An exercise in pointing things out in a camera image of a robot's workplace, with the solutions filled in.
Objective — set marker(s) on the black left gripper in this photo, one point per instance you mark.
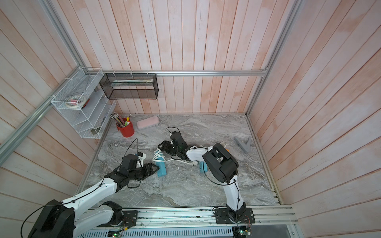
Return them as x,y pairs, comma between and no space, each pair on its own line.
149,171

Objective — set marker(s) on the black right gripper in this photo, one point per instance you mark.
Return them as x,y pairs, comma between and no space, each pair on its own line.
166,147

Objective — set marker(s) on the blue power strip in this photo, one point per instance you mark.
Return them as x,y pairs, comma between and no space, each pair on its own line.
203,167
160,162

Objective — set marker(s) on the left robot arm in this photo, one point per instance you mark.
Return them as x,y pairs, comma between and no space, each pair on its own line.
74,216

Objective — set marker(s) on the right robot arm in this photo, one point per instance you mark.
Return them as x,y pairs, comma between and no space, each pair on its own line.
216,159

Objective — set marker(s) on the red metal pencil bucket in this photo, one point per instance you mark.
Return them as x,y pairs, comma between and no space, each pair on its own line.
126,131

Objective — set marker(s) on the bundle of pencils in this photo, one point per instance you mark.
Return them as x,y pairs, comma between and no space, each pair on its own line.
119,120

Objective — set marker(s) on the grey plastic stand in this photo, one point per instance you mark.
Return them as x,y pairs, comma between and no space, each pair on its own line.
245,146

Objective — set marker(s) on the tape roll on shelf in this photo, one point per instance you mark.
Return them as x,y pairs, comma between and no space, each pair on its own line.
75,101

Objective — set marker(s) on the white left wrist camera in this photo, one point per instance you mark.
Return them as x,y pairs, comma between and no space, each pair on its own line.
141,157

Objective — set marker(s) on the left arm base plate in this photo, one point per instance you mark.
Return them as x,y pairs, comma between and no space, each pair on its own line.
122,219

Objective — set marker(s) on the black mesh wall basket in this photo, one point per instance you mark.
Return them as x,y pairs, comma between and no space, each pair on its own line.
130,86

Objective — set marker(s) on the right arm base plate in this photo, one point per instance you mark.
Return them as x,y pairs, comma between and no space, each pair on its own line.
228,216

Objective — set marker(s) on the white wire mesh shelf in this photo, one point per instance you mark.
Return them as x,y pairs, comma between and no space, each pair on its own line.
91,120

